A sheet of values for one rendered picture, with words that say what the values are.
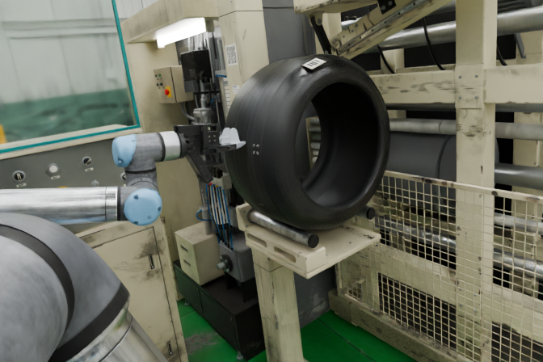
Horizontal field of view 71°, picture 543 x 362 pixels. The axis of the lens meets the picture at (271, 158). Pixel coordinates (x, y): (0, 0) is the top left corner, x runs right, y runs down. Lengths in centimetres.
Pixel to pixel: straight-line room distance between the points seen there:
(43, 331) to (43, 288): 3
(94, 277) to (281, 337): 153
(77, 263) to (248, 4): 126
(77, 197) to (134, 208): 11
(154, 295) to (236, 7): 125
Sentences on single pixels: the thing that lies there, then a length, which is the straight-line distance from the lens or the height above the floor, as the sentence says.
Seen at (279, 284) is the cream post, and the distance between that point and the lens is 171.
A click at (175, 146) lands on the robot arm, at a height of 128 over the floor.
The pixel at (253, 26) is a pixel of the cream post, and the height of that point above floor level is 160.
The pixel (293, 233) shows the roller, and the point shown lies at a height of 91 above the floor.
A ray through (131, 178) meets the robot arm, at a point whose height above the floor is 123.
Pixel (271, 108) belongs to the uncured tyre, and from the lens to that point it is 107.
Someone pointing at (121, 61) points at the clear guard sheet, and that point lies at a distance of 166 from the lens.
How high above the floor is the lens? 144
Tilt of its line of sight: 13 degrees down
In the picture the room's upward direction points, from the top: 7 degrees counter-clockwise
